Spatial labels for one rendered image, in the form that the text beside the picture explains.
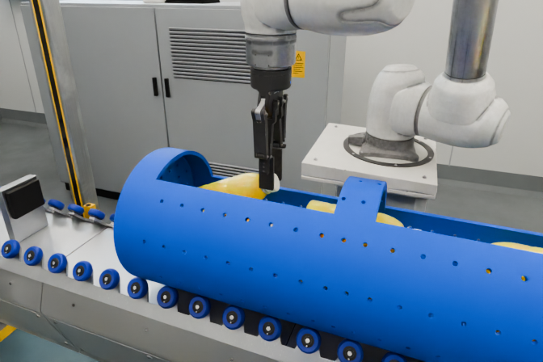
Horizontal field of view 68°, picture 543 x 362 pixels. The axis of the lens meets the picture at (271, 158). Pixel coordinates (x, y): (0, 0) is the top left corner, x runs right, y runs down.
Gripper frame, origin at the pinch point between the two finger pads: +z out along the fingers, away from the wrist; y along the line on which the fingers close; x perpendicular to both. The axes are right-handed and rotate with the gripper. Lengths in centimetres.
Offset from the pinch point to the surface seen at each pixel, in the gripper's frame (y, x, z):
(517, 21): -278, 81, -11
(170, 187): 13.5, -14.6, 0.4
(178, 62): -146, -118, 10
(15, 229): 9, -67, 25
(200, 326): 16.8, -8.4, 28.7
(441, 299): 18.8, 32.8, 6.6
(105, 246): 3, -45, 29
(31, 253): 16, -54, 24
